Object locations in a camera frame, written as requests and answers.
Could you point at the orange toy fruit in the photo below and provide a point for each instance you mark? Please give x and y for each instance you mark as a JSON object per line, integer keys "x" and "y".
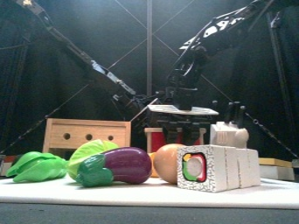
{"x": 153, "y": 166}

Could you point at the white toy sushi roll slice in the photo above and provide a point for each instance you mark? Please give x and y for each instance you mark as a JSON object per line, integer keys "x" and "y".
{"x": 255, "y": 166}
{"x": 244, "y": 166}
{"x": 200, "y": 169}
{"x": 232, "y": 167}

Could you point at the tan toy egg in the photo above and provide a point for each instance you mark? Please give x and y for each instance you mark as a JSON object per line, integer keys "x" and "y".
{"x": 167, "y": 163}

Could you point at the white toy egg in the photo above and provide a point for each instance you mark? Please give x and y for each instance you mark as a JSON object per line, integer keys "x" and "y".
{"x": 240, "y": 137}

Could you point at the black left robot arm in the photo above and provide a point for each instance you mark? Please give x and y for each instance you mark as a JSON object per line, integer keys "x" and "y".
{"x": 77, "y": 54}

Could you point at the white foam board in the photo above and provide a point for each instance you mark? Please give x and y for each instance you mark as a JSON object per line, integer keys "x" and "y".
{"x": 147, "y": 194}

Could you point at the light green toy cabbage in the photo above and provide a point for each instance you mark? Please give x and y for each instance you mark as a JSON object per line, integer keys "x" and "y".
{"x": 87, "y": 151}

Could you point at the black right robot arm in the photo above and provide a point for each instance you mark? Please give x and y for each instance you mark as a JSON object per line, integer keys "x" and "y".
{"x": 217, "y": 29}

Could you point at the purple toy eggplant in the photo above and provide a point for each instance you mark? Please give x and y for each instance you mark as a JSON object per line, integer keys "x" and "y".
{"x": 124, "y": 164}

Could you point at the yellow and white block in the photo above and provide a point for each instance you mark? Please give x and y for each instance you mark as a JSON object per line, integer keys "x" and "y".
{"x": 276, "y": 169}

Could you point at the wooden box with three holes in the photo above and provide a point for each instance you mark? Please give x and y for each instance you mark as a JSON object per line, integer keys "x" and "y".
{"x": 87, "y": 135}

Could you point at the small red and white block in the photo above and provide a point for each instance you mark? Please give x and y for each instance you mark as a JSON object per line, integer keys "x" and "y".
{"x": 6, "y": 164}

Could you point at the grey vertical frame pole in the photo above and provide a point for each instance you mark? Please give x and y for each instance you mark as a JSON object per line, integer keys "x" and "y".
{"x": 149, "y": 43}

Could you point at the red wooden drawer cabinet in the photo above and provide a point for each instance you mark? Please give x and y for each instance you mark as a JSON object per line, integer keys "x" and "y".
{"x": 157, "y": 140}

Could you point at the dark slanted frame pole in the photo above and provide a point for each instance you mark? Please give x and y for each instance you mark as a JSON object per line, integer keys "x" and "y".
{"x": 281, "y": 73}

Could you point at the white toy knife block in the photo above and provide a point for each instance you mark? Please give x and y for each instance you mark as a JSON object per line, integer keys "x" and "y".
{"x": 221, "y": 134}

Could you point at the green toy bell pepper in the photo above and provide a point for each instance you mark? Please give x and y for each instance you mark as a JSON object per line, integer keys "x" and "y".
{"x": 36, "y": 167}

